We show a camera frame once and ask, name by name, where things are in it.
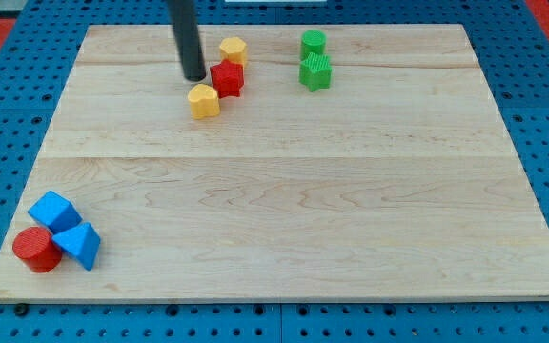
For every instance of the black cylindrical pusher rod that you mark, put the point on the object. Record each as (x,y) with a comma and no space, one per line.
(186,34)

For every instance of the red star block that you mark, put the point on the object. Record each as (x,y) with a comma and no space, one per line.
(227,78)

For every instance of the yellow heart block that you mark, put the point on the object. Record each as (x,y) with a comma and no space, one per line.
(204,101)

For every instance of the green star block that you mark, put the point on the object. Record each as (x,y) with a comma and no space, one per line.
(315,72)

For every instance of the yellow hexagon block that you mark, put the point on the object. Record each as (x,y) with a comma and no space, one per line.
(235,50)

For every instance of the green cylinder block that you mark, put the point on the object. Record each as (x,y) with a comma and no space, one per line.
(312,41)

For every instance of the light wooden board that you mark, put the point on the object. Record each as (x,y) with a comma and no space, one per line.
(399,183)

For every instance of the blue cube block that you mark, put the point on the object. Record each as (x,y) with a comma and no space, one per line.
(55,212)

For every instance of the blue triangular prism block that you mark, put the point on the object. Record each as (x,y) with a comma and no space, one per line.
(81,243)

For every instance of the red cylinder block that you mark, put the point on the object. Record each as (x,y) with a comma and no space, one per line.
(35,248)

